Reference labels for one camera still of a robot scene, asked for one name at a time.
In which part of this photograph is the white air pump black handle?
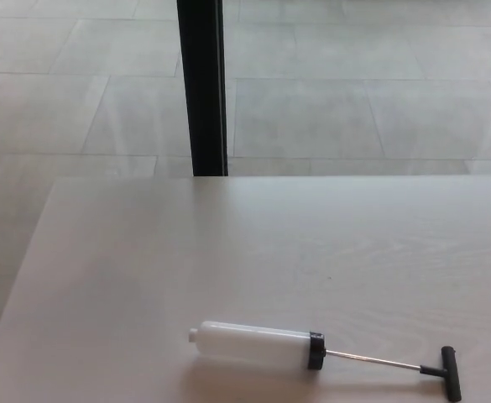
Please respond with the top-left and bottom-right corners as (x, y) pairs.
(188, 320), (463, 402)

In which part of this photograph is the black vertical post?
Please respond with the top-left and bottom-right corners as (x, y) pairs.
(175, 0), (229, 177)

